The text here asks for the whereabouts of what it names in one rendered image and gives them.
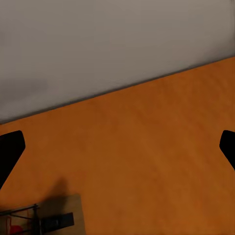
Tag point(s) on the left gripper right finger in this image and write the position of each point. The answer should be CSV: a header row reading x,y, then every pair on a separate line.
x,y
227,146

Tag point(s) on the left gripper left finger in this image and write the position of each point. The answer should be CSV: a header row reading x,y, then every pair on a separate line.
x,y
12,145

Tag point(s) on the cabinet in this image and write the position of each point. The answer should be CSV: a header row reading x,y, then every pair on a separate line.
x,y
145,159

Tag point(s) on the mousetrap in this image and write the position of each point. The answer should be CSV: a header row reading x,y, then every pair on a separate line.
x,y
61,216

